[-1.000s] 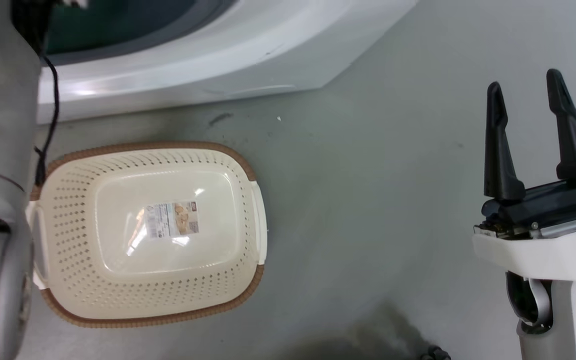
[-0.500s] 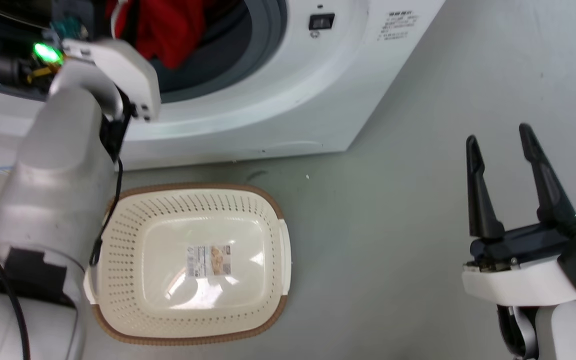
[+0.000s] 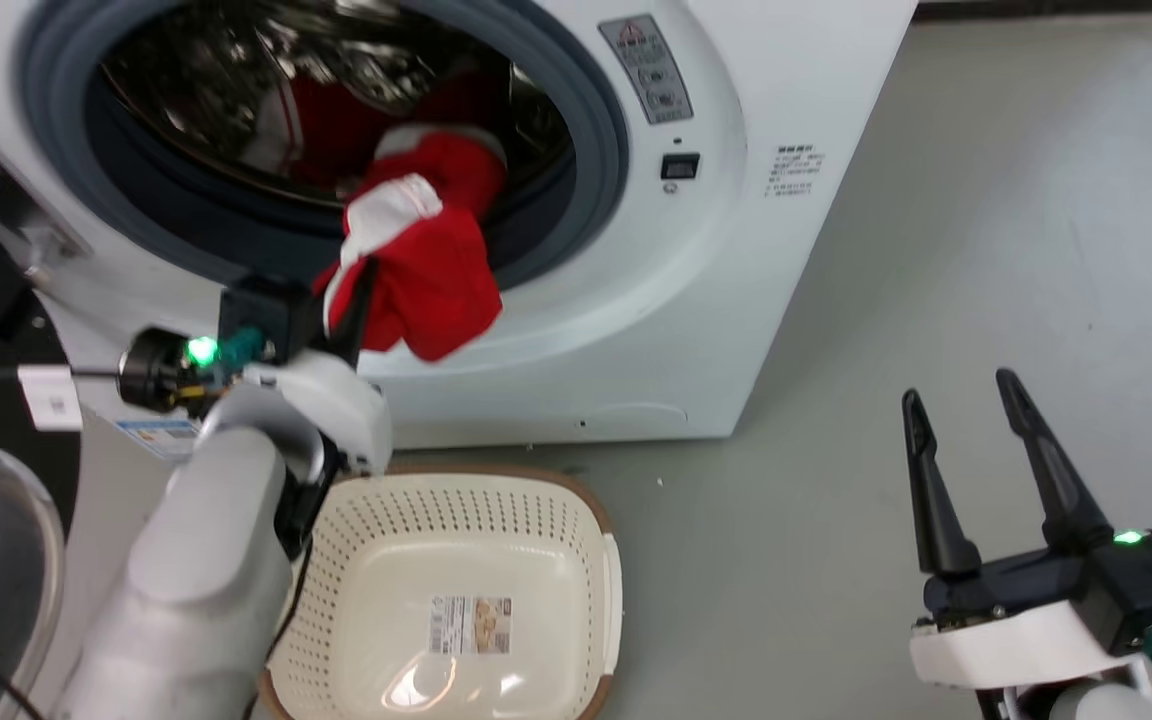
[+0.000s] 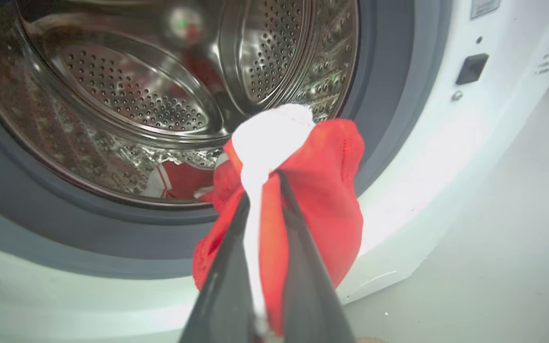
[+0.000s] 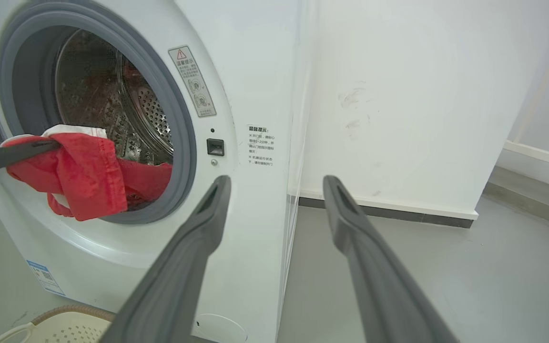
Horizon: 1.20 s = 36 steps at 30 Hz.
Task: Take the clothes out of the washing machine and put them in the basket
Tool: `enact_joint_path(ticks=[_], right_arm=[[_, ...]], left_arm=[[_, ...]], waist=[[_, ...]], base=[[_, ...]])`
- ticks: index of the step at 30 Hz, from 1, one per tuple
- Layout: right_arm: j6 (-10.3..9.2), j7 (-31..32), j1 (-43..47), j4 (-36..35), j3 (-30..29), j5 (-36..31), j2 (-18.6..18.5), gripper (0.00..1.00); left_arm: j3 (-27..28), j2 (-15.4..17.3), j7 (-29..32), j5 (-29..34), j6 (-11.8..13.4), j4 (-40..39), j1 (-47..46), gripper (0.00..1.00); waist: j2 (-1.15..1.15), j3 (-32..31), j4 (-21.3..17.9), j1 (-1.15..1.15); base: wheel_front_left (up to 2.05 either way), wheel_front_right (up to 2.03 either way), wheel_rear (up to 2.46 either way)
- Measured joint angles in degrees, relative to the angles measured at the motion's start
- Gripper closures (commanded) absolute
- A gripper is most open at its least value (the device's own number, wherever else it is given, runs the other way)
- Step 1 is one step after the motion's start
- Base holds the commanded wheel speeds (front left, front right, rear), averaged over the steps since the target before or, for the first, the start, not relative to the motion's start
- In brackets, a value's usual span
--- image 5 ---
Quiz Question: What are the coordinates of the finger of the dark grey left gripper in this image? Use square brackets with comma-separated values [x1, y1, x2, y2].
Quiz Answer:
[99, 175, 232, 343]

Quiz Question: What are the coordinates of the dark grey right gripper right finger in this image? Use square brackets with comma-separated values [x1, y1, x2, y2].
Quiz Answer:
[323, 175, 460, 343]

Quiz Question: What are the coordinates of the dark grey pointed right gripper left finger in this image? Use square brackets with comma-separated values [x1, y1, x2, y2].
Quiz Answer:
[0, 138, 61, 176]

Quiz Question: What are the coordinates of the red garment with white lining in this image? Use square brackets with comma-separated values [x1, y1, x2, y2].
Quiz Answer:
[0, 125, 173, 222]

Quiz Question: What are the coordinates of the white front-load washing machine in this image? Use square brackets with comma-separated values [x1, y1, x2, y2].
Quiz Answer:
[0, 0, 314, 343]

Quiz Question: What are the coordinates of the cream perforated laundry basket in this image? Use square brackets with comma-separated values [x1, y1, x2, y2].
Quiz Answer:
[0, 305, 117, 343]

